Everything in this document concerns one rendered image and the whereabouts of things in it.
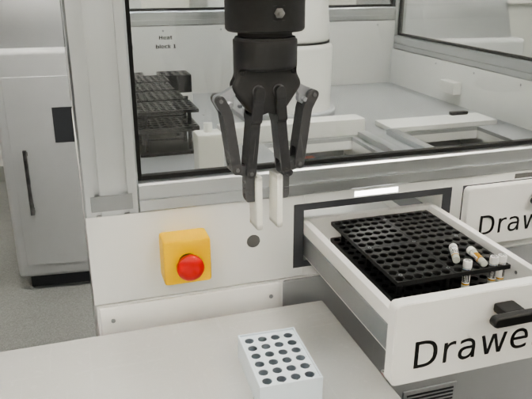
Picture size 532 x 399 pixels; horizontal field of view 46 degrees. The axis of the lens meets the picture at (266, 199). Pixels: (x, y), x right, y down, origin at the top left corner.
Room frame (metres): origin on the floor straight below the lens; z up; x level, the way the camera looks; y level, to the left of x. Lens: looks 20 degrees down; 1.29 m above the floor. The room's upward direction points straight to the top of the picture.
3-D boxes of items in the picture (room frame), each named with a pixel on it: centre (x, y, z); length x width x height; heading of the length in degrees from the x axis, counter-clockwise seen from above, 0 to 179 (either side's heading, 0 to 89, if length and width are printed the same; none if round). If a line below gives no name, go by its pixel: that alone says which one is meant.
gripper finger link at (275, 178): (0.75, -0.01, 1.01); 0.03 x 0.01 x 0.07; 20
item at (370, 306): (0.88, -0.22, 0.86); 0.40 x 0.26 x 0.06; 18
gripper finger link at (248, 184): (0.74, 0.03, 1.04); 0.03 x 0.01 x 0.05; 110
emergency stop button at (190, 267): (0.84, 0.11, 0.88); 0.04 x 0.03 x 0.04; 108
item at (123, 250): (1.46, -0.08, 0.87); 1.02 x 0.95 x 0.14; 108
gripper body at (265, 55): (0.75, 0.00, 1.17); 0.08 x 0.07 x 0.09; 110
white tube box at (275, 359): (0.72, -0.02, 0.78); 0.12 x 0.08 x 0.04; 15
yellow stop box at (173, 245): (0.87, 0.12, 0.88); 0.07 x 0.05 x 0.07; 108
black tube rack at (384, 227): (0.87, -0.22, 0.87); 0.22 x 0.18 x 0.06; 18
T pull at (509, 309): (0.65, -0.29, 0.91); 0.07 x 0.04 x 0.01; 108
